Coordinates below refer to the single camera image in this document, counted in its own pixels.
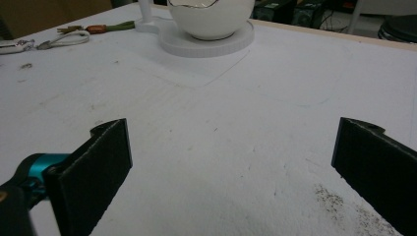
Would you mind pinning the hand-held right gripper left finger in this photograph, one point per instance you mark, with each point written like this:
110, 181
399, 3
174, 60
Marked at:
88, 177

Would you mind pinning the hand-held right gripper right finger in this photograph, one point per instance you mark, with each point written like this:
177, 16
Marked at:
377, 170

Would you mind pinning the black round object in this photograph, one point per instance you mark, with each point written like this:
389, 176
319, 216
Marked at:
400, 29

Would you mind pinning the white metal stand leg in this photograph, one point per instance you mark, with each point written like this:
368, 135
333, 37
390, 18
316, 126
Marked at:
354, 14

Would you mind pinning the brown cardboard box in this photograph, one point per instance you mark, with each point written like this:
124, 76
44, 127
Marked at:
49, 13

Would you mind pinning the dark equipment boxes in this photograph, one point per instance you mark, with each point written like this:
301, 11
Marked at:
282, 11

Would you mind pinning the white egg-shaped bowl gold rim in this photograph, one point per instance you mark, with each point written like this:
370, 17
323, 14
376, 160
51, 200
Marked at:
209, 21

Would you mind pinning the white round stand with post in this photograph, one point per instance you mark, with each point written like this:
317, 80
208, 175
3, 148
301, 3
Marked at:
183, 45

